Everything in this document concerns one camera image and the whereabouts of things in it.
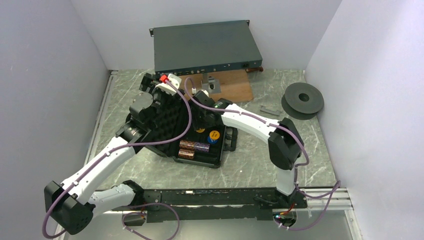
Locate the wooden board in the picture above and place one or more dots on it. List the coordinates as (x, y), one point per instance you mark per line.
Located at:
(234, 85)

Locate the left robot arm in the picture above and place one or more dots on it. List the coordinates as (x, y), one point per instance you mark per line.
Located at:
(71, 205)

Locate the black cable spool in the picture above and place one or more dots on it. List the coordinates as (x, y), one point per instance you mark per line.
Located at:
(302, 101)

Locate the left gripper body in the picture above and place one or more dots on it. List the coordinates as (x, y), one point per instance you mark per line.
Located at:
(161, 99)

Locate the grey rack network switch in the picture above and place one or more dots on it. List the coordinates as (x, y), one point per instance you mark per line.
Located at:
(204, 48)

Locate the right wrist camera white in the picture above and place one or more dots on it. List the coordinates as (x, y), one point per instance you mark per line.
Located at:
(195, 91)

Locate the small grey metal plate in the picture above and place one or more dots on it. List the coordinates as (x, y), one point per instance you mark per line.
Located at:
(269, 111)

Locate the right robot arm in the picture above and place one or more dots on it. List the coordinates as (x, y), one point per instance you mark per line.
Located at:
(284, 143)

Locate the orange big blind button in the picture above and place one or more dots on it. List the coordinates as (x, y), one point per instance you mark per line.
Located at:
(214, 135)

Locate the silver metal stand bracket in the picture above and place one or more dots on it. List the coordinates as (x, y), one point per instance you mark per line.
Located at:
(210, 84)

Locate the black poker set case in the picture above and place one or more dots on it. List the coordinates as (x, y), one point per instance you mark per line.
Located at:
(166, 138)

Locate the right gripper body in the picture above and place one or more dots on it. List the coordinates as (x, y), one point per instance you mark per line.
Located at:
(199, 120)

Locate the blue small blind button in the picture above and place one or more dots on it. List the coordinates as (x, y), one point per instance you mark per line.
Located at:
(212, 141)

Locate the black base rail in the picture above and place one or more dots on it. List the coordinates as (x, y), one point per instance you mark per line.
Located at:
(260, 203)

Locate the purple poker chip stack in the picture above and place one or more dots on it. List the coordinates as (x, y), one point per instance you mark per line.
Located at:
(201, 147)

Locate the orange brown poker chip stack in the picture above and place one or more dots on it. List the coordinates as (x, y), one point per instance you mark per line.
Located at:
(187, 145)

